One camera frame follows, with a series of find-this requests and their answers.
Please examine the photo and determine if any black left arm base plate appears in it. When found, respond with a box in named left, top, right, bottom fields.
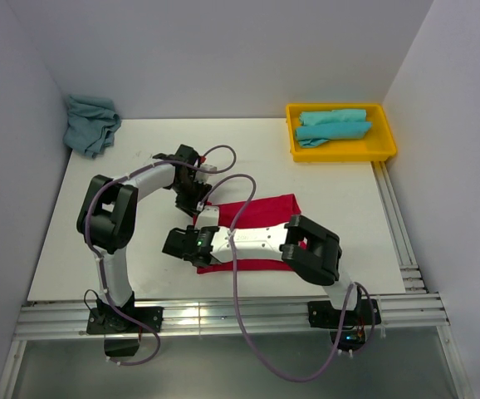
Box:
left=86, top=307, right=164, bottom=335

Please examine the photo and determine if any aluminium mounting rail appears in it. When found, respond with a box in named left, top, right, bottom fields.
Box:
left=12, top=293, right=450, bottom=341

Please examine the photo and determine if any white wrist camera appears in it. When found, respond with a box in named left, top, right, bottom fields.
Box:
left=194, top=204, right=220, bottom=229
left=198, top=156, right=218, bottom=175

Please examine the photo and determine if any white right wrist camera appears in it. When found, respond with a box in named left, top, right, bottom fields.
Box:
left=194, top=204, right=220, bottom=229

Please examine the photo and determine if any crumpled grey-blue t-shirt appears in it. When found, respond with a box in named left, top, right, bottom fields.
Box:
left=63, top=95, right=121, bottom=159

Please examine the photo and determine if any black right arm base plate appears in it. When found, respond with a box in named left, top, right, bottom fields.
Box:
left=307, top=299, right=382, bottom=329

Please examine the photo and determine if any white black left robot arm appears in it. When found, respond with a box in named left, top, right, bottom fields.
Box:
left=76, top=145, right=216, bottom=332

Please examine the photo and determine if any yellow plastic bin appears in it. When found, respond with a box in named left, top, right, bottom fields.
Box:
left=286, top=103, right=398, bottom=162

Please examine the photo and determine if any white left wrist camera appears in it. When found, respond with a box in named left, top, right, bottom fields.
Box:
left=198, top=156, right=218, bottom=175

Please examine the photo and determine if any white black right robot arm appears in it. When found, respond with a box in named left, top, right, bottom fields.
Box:
left=162, top=214, right=363, bottom=324

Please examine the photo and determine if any rolled teal t-shirt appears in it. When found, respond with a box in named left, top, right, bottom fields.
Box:
left=294, top=121, right=372, bottom=148
left=299, top=109, right=367, bottom=126

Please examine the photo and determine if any red t-shirt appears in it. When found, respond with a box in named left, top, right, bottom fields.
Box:
left=215, top=194, right=301, bottom=272

